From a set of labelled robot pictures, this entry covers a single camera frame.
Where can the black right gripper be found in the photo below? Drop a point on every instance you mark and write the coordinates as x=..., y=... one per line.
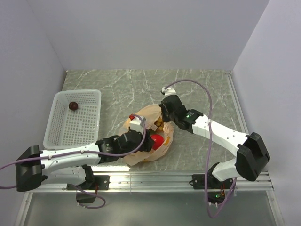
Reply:
x=163, y=108

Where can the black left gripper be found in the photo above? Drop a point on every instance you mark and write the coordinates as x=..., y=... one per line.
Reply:
x=148, y=143

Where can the orange banana-print plastic bag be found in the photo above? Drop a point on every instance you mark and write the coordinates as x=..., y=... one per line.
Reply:
x=151, y=113

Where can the red apple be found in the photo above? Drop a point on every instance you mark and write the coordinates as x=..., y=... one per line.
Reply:
x=158, y=141

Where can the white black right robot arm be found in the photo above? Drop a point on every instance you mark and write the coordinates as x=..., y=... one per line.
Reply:
x=250, y=152

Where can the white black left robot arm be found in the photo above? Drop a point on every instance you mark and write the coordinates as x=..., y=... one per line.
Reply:
x=73, y=166

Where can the dark red round fruit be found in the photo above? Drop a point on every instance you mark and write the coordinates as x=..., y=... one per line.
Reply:
x=73, y=106

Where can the white perforated plastic basket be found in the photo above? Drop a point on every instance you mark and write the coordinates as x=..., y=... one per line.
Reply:
x=68, y=129

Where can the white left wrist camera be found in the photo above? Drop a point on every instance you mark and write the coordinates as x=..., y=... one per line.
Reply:
x=136, y=124

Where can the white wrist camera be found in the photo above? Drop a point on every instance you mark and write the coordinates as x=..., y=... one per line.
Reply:
x=136, y=124
x=168, y=91

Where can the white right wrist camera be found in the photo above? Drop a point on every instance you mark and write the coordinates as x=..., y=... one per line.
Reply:
x=168, y=91

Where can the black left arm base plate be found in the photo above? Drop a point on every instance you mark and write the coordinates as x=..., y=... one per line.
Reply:
x=97, y=183

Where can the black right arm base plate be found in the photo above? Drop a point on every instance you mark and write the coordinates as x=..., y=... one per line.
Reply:
x=197, y=181

